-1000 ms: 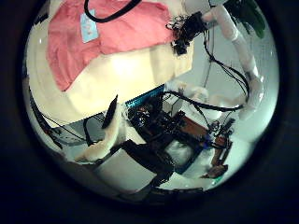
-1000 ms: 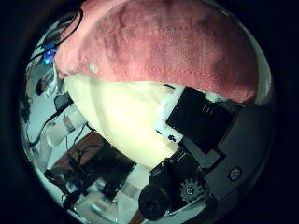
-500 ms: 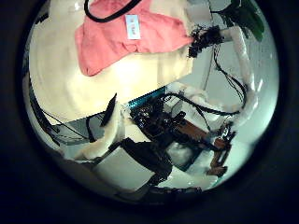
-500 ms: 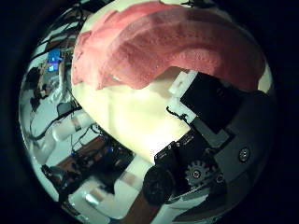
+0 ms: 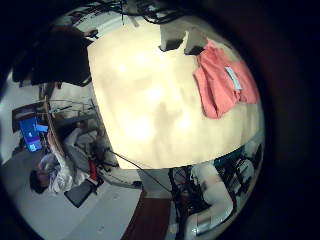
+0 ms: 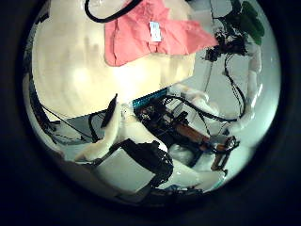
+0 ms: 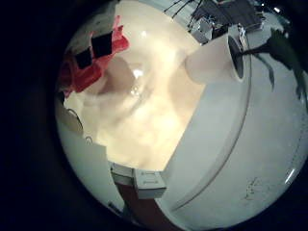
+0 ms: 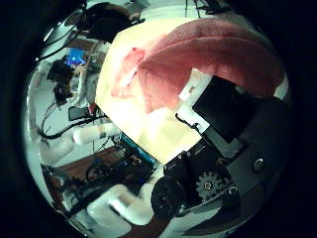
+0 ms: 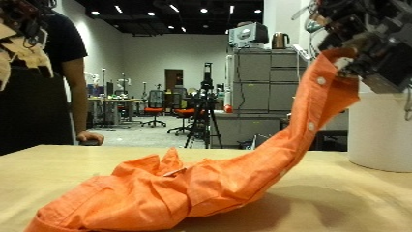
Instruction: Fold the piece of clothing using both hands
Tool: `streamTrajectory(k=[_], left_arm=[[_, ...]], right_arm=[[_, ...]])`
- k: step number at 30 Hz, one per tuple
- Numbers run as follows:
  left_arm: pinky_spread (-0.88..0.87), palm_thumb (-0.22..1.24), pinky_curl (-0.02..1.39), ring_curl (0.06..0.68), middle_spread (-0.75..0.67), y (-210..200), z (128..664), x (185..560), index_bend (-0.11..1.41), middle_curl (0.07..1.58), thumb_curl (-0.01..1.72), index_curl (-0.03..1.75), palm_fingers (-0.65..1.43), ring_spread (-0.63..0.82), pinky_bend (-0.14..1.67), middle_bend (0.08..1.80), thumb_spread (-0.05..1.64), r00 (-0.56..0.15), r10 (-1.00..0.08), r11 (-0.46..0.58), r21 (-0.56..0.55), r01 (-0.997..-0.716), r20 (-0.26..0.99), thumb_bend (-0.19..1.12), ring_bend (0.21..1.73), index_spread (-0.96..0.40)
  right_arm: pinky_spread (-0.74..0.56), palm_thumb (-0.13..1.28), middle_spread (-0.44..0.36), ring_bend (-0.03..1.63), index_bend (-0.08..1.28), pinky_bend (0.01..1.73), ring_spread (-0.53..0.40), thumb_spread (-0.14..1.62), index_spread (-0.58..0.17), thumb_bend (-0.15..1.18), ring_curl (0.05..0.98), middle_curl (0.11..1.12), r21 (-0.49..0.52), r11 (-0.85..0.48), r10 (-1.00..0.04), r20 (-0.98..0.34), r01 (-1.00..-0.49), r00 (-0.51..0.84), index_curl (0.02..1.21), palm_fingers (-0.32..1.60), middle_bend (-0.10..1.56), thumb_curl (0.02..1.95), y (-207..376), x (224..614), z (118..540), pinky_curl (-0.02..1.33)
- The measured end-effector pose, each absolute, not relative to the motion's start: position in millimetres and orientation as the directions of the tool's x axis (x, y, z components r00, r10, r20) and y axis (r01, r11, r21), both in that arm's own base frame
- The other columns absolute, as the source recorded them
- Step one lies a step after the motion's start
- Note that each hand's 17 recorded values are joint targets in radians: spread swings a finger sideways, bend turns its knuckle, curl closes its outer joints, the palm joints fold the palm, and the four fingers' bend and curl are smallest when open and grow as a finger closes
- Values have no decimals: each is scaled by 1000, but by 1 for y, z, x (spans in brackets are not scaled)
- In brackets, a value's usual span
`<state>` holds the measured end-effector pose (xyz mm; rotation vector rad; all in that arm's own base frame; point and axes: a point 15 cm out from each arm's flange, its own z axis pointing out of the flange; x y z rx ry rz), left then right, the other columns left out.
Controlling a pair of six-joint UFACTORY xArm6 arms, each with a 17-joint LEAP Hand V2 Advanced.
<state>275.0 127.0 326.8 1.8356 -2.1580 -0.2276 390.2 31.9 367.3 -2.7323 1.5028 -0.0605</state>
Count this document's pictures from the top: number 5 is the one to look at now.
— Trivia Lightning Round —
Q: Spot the orange button shirt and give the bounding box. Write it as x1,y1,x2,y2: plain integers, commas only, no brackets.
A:
193,39,261,120

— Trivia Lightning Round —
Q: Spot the black metal stand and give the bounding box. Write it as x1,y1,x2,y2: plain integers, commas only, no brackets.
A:
168,166,201,221

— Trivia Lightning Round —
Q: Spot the small red item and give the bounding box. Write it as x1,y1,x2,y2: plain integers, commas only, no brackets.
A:
88,159,98,181

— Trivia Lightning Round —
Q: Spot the white plant pot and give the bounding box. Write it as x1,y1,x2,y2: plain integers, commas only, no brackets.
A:
159,22,210,57

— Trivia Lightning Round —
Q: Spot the black electronics clutter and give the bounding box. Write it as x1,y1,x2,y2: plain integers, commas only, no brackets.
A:
226,146,266,204

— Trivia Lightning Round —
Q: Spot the person in white shirt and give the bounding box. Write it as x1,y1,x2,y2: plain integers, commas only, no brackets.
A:
29,126,101,196

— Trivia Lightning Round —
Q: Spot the black flat panel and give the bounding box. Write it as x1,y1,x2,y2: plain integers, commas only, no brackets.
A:
63,179,98,209

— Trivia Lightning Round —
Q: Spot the black chair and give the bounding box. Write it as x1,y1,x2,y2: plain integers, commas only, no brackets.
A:
30,26,94,88

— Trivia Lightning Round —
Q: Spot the blue monitor screen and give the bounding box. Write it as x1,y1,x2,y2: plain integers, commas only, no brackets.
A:
18,115,50,154

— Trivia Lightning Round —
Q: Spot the dark wooden desk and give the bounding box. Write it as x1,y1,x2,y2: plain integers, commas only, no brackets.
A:
11,96,66,159

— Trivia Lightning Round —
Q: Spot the thin black floor cable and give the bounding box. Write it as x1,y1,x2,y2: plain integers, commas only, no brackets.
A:
108,149,176,196

